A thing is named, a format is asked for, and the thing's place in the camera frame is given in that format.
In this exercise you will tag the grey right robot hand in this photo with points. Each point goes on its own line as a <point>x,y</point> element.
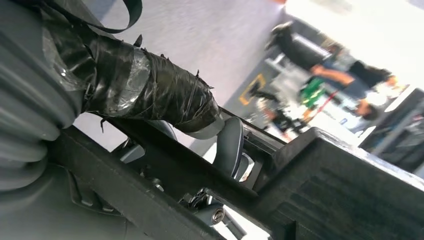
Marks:
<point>165,92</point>

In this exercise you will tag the yellow floor tape square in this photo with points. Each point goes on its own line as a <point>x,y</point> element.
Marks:
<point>243,97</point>

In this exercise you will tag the person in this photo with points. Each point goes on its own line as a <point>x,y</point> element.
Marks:
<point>367,112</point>
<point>364,74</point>

